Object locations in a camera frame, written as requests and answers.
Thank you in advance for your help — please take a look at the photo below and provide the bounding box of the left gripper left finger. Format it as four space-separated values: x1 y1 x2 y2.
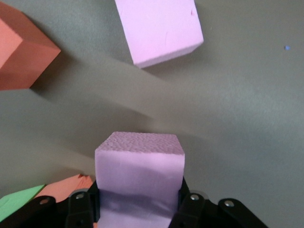
4 180 102 228

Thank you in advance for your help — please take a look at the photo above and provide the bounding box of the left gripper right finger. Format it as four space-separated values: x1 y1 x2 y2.
170 179 269 228

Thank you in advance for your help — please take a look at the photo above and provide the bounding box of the brown table cover sheet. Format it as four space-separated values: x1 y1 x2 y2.
0 0 304 228

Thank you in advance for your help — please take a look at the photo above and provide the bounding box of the green foam cube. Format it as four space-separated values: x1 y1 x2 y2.
0 184 46 218

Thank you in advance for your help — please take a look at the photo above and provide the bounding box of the pink foam cube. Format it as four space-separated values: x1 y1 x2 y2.
95 132 186 228
114 0 204 69

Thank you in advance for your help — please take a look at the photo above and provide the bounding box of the orange foam cube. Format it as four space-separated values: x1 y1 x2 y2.
33 174 100 228
0 3 62 91

